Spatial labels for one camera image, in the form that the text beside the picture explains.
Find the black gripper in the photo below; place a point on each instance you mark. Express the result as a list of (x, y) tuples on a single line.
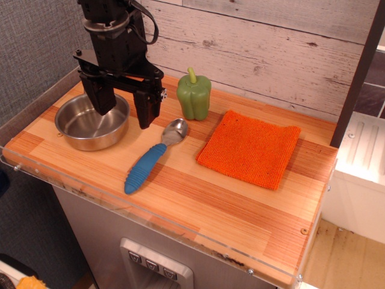
[(119, 61)]

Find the stainless steel pot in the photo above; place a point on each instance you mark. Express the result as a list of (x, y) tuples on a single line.
[(86, 130)]

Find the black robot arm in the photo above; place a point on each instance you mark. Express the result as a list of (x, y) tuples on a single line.
[(114, 17)]

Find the orange knitted cloth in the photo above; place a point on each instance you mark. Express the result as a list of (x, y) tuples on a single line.
[(250, 150)]

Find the green toy bell pepper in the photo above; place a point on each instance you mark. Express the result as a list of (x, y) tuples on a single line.
[(193, 93)]

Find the grey toy fridge cabinet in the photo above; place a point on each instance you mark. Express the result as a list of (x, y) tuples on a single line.
[(99, 232)]

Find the silver dispenser button panel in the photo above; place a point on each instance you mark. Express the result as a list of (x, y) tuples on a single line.
[(153, 266)]

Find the yellow black object corner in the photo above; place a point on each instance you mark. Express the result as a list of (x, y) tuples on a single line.
[(29, 282)]

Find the clear acrylic edge guard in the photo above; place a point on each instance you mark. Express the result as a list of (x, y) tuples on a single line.
[(261, 232)]

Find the white toy sink counter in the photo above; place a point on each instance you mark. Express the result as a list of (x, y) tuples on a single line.
[(355, 196)]

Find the blue handled metal spoon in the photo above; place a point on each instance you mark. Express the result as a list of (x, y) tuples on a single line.
[(173, 133)]

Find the dark right support post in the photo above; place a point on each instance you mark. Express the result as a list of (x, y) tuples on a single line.
[(363, 66)]

